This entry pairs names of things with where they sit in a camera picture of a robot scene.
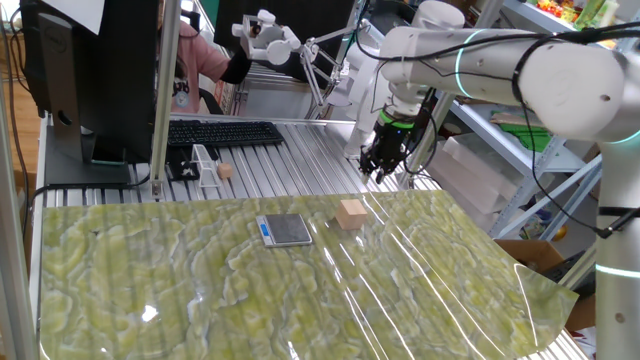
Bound pale green bottle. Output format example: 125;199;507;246
588;0;621;34

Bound white foam blocks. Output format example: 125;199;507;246
429;134;521;232

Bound white metal shelf rack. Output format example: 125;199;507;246
447;0;640;241

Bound green flat packet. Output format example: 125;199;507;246
499;123;554;154

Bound black electronic box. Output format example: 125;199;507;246
542;249;599;296

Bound colourful plastic bag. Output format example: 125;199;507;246
518;205;554;241

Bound silver digital pocket scale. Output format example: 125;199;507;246
255;213;314;249

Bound green marble pattern mat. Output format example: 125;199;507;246
38;189;580;360

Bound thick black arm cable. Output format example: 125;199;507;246
353;19;640;69

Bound black equipment case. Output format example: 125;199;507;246
368;0;416;31

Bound wooden cube block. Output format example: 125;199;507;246
334;198;369;231

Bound brown cardboard box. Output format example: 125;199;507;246
494;238;599;334

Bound black Dell monitor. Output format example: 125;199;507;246
18;0;161;189

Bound brown cardboard sheet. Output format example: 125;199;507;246
489;110;545;129

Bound red white packet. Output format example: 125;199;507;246
579;325;599;359

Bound white haptic handle device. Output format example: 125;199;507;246
231;8;369;119

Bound black keyboard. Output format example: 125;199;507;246
167;119;286;148

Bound green wrist adapter ring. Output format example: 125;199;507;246
377;108;419;130

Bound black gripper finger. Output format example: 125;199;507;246
375;152;401;185
358;142;381;177

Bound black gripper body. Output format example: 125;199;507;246
373;123;416;159

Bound person in pink top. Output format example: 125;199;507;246
159;9;254;115

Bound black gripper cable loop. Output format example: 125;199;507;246
402;37;640;239

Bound black monitor cable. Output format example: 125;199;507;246
22;172;152;239

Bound small white paper note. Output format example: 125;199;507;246
39;0;106;36

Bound aluminium frame post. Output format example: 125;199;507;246
148;0;184;200
558;243;601;292
0;84;40;360

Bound green drink carton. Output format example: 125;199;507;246
573;0;607;31

